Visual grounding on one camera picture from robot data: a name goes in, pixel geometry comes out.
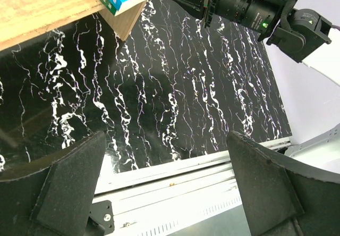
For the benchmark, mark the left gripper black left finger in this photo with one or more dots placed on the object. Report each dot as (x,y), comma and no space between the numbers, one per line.
(53,195)

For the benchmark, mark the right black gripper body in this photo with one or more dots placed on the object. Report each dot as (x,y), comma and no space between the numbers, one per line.
(260,16)

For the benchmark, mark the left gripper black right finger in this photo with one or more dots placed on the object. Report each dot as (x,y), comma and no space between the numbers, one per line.
(280,195)

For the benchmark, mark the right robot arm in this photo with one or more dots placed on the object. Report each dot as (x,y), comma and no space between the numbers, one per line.
(303,35)

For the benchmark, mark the black marble pattern mat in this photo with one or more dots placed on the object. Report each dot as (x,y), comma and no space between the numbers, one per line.
(171,91)

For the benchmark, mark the wooden two-tier shelf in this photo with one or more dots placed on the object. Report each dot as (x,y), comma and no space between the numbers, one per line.
(22,20)

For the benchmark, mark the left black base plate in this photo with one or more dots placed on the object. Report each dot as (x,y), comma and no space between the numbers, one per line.
(101,219)

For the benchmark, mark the aluminium mounting rail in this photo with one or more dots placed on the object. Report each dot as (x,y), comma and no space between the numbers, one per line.
(166,206)

